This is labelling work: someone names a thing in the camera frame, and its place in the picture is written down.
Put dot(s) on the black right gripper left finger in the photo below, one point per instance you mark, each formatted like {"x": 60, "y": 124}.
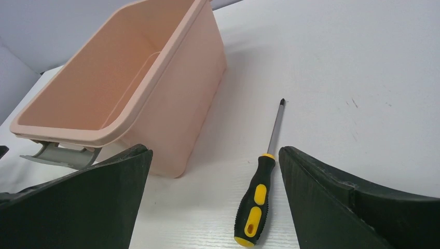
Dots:
{"x": 95, "y": 207}

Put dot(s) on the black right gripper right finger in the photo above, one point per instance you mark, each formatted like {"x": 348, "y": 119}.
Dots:
{"x": 332, "y": 208}

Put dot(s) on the black yellow screwdriver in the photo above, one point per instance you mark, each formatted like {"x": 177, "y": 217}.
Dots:
{"x": 254, "y": 206}

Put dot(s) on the pink plastic bin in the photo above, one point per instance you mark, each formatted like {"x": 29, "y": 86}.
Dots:
{"x": 147, "y": 76}

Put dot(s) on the grey bin handle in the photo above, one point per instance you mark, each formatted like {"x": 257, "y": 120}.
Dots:
{"x": 52, "y": 154}

